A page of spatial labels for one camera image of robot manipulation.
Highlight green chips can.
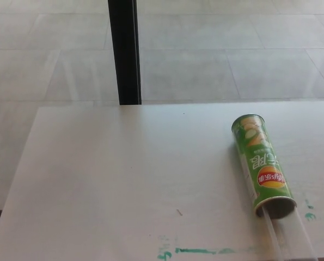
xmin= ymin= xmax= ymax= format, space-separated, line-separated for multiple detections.
xmin=231 ymin=114 xmax=297 ymax=220

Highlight black window frame post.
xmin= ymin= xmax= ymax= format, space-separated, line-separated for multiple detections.
xmin=107 ymin=0 xmax=143 ymax=106

